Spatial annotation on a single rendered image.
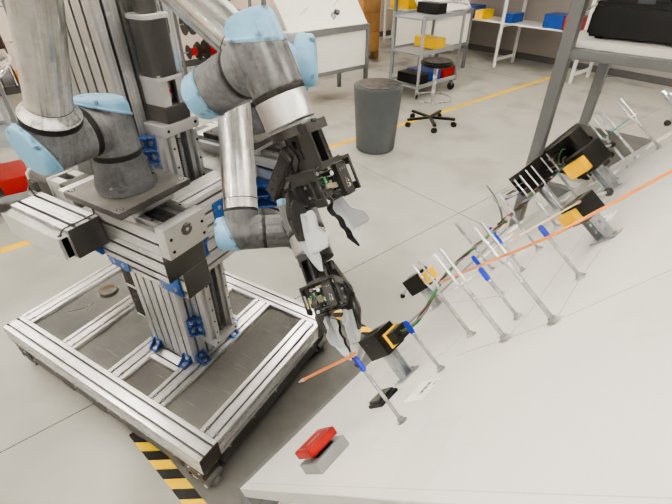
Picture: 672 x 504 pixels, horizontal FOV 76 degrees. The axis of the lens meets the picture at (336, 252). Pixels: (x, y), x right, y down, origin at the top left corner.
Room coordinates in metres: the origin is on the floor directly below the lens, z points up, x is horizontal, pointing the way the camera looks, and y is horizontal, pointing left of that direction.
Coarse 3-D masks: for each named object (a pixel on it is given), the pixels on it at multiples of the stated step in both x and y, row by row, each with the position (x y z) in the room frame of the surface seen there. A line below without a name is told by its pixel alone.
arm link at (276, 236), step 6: (270, 216) 0.80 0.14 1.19; (276, 216) 0.80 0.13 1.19; (270, 222) 0.78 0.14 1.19; (276, 222) 0.78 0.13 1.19; (270, 228) 0.77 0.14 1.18; (276, 228) 0.77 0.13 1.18; (282, 228) 0.77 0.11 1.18; (270, 234) 0.76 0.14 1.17; (276, 234) 0.76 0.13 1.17; (282, 234) 0.77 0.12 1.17; (270, 240) 0.76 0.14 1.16; (276, 240) 0.76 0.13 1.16; (282, 240) 0.76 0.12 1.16; (288, 240) 0.77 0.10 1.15; (270, 246) 0.77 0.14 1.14; (276, 246) 0.77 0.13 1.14; (282, 246) 0.77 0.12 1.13; (288, 246) 0.78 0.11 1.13
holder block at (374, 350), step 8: (376, 328) 0.51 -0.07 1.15; (384, 328) 0.48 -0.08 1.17; (368, 336) 0.48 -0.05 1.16; (376, 336) 0.47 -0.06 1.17; (360, 344) 0.49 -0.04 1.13; (368, 344) 0.48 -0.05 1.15; (376, 344) 0.47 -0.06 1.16; (368, 352) 0.48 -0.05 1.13; (376, 352) 0.47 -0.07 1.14; (384, 352) 0.45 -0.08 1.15
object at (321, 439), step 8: (320, 432) 0.34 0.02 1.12; (328, 432) 0.33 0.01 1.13; (336, 432) 0.33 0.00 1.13; (312, 440) 0.33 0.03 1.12; (320, 440) 0.32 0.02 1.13; (328, 440) 0.32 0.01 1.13; (304, 448) 0.32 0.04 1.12; (312, 448) 0.31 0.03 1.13; (320, 448) 0.31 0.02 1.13; (304, 456) 0.31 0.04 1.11; (312, 456) 0.30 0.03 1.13
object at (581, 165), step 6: (582, 156) 0.82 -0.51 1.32; (576, 162) 0.82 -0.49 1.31; (582, 162) 0.81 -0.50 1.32; (588, 162) 0.82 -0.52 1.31; (564, 168) 0.84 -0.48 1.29; (570, 168) 0.83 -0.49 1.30; (576, 168) 0.82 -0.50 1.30; (582, 168) 0.81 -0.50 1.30; (588, 168) 0.80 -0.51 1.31; (570, 174) 0.82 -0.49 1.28; (576, 174) 0.82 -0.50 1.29
